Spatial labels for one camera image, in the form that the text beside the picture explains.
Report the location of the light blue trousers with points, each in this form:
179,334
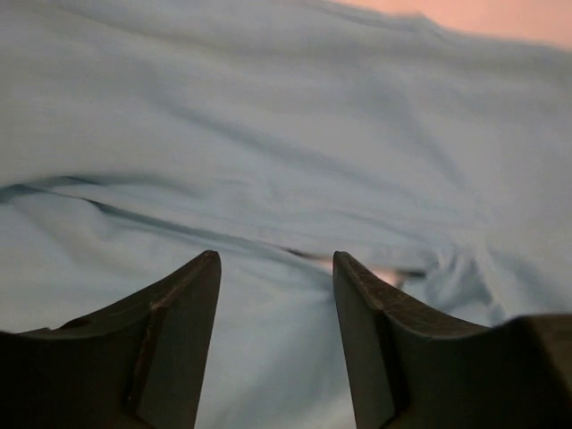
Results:
137,134

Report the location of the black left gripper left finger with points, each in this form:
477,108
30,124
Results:
138,363

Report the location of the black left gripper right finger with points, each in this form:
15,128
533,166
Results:
412,366

